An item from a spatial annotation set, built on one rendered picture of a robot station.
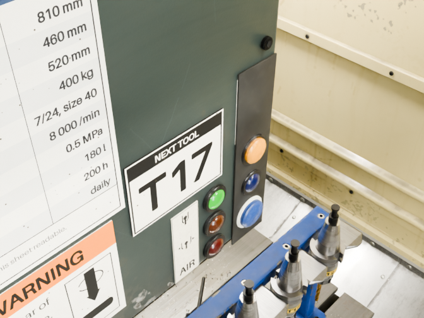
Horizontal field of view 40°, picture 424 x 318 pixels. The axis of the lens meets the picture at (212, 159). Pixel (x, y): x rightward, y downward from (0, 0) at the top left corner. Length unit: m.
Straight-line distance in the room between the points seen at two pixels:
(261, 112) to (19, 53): 0.24
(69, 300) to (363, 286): 1.19
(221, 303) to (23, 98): 0.71
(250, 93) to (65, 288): 0.20
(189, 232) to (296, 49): 0.98
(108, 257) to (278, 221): 1.24
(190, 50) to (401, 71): 0.91
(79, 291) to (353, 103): 1.04
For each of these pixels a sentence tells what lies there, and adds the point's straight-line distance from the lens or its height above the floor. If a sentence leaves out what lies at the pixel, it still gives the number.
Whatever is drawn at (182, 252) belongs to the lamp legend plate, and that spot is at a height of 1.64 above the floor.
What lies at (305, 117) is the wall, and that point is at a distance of 1.51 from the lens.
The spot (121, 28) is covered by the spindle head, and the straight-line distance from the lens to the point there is 0.35.
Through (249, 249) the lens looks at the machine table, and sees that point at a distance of 1.47.
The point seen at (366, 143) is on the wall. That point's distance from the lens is 1.43.
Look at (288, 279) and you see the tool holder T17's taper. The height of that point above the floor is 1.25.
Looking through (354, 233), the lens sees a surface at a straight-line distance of 1.12.
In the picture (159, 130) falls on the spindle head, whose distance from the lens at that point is 0.41.
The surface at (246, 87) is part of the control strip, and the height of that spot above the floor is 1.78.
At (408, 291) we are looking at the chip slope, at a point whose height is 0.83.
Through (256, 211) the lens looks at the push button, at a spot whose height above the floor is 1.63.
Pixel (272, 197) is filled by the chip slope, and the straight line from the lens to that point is 1.69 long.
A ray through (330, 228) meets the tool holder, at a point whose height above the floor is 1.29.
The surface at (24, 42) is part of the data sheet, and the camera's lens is 0.31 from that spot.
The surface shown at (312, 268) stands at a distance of 1.05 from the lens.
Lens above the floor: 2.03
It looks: 42 degrees down
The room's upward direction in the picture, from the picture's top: straight up
